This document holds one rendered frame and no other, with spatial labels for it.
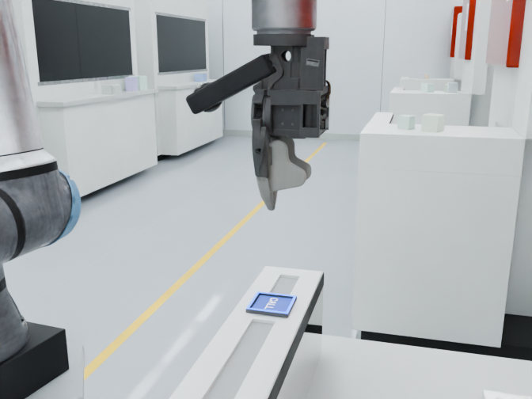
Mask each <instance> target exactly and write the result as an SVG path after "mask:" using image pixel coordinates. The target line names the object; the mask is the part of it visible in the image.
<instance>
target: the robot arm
mask: <svg viewBox="0 0 532 399"><path fill-rule="evenodd" d="M316 28H317V0H252V30H253V31H256V34H253V46H271V53H268V54H263V55H260V56H258V57H257V58H255V59H253V60H251V61H250V62H248V63H246V64H244V65H243V66H240V67H238V68H237V69H236V70H233V71H231V72H230V73H228V74H226V75H224V76H222V77H221V78H219V79H217V80H215V81H213V82H204V83H202V84H200V85H198V86H197V87H196V89H195V91H194V93H192V94H190V95H188V96H187V97H186V102H187V103H188V106H189V108H190V109H191V111H192V113H193V114H198V113H201V112H213V111H215V110H217V109H218V108H219V107H220V106H221V104H222V102H223V101H224V100H226V99H228V98H230V97H232V96H234V95H236V94H237V93H240V92H241V91H243V90H245V89H247V88H249V87H250V86H253V91H254V93H255V94H253V98H252V105H251V125H252V129H253V132H252V151H253V164H254V170H255V176H256V181H257V185H258V188H259V191H260V196H261V198H262V200H263V201H264V203H265V205H266V207H267V209H268V210H270V211H274V209H275V207H276V198H277V192H278V191H280V190H284V189H289V188H296V187H300V186H302V185H303V184H304V183H305V182H306V180H307V179H309V178H310V176H311V173H312V170H311V166H310V164H309V163H307V162H305V161H303V160H302V159H300V158H298V157H297V156H296V155H295V142H294V140H293V139H305V138H320V135H322V134H323V133H324V132H325V131H326V130H328V129H329V96H330V94H331V85H330V82H329V81H327V80H326V59H327V49H329V37H325V36H314V35H311V32H312V31H314V30H315V29H316ZM288 51H289V52H290V53H291V58H290V60H289V61H288V60H287V58H286V53H287V52H288ZM326 83H327V84H328V85H326ZM255 84H256V85H255ZM80 213H81V197H80V193H79V190H78V187H77V185H76V184H75V182H74V181H73V180H71V179H70V176H69V175H68V174H67V173H65V172H63V171H62V170H60V169H59V168H58V164H57V161H56V158H55V157H53V156H52V155H50V154H49V153H48V152H47V151H46V150H45V149H44V147H43V143H42V139H41V135H40V129H39V124H38V120H37V117H36V110H35V106H34V102H33V98H32V91H31V87H30V84H29V76H28V72H27V69H26V65H25V58H24V54H23V50H22V46H21V39H20V36H19V32H18V27H17V21H16V17H15V13H14V9H13V3H12V0H0V363H1V362H3V361H5V360H7V359H9V358H10V357H12V356H14V355H16V354H17V353H18V352H19V351H20V350H21V349H22V348H23V347H24V346H25V345H26V344H27V343H28V341H29V331H28V326H27V323H26V320H25V318H24V317H23V316H22V315H21V313H20V311H19V309H18V308H17V305H16V303H15V301H14V300H13V298H12V296H11V295H10V293H9V292H8V289H7V286H6V278H5V272H4V268H3V264H4V263H5V262H8V261H10V260H13V259H15V258H18V257H20V256H23V255H25V254H27V253H30V252H32V251H34V250H37V249H39V248H43V247H47V246H49V245H52V244H54V243H55V242H57V241H58V240H59V239H61V238H64V237H65V236H67V235H68V234H69V233H70V232H71V231H72V230H73V228H74V227H75V225H76V224H77V222H78V219H79V216H80Z"/></svg>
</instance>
